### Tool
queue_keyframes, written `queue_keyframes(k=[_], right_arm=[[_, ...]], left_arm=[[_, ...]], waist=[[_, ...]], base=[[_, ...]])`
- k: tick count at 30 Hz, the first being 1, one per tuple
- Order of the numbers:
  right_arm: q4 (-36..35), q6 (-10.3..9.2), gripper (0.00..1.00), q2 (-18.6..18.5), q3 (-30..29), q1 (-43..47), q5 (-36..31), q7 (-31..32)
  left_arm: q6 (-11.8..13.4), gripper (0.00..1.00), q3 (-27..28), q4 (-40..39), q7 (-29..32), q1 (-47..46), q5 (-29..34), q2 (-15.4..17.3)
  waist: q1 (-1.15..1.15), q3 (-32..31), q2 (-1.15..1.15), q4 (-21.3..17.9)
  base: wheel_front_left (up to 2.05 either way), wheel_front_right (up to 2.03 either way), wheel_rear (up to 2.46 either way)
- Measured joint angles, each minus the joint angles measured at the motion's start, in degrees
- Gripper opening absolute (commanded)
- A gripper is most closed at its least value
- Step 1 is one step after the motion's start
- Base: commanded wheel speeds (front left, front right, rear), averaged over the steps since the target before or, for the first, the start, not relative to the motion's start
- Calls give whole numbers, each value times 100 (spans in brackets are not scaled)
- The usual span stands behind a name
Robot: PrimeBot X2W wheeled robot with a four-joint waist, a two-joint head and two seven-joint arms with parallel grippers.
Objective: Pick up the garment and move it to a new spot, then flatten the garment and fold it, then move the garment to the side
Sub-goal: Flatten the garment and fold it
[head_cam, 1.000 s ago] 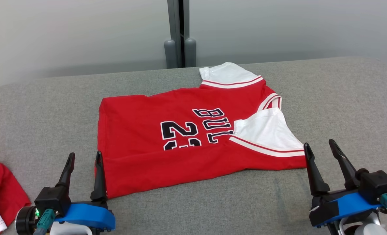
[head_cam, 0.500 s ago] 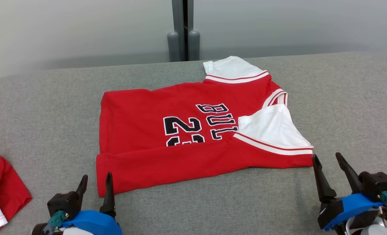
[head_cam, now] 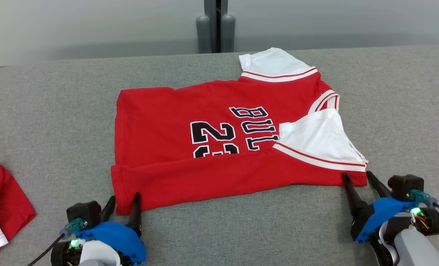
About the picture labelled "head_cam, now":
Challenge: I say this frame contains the teal left camera connector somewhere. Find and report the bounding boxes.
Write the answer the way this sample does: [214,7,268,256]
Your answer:
[60,218,87,239]

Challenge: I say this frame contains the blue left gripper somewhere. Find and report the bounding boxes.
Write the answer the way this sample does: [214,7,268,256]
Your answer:
[50,192,147,266]

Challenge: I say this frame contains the black left camera cable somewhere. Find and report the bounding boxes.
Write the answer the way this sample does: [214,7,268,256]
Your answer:
[27,233,65,266]

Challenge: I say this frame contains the grey fabric sofa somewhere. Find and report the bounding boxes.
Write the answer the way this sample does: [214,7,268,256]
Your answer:
[0,45,439,266]

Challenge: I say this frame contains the red white-striped shorts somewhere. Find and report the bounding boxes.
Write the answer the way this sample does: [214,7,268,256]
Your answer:
[0,158,37,258]

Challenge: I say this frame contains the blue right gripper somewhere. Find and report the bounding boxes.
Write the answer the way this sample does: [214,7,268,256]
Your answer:
[342,171,439,243]

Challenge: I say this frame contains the grey cylindrical post foot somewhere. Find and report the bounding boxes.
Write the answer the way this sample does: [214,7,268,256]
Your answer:
[196,15,211,54]
[220,14,236,53]

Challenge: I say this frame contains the grey partition frame post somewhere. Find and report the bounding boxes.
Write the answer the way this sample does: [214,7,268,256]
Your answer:
[204,0,228,53]

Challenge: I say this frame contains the teal camera connector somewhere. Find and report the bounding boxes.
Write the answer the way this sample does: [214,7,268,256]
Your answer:
[60,218,87,239]
[407,189,438,207]

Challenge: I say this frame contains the red white basketball jersey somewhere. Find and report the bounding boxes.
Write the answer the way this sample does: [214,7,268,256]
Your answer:
[111,47,368,215]

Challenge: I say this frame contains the teal right camera connector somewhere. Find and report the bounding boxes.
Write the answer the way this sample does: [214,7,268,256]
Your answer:
[407,189,438,207]

